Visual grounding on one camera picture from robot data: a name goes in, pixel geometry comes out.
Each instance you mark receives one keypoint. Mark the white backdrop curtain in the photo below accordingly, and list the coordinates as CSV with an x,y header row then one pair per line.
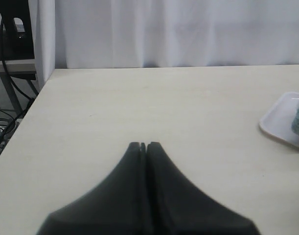
x,y
94,34

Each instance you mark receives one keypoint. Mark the white plastic tray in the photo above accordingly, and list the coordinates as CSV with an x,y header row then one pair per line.
x,y
277,121

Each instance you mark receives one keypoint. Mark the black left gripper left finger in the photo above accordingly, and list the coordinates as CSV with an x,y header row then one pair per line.
x,y
117,206

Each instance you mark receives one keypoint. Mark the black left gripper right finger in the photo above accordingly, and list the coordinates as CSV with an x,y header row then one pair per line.
x,y
180,208

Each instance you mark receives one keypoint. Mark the background side table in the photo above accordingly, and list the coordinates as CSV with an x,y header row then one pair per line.
x,y
25,66

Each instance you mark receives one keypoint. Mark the power strip on floor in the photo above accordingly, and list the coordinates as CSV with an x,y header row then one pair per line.
x,y
7,130

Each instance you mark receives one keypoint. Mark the dark equipment on side table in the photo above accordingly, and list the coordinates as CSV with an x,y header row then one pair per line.
x,y
17,39

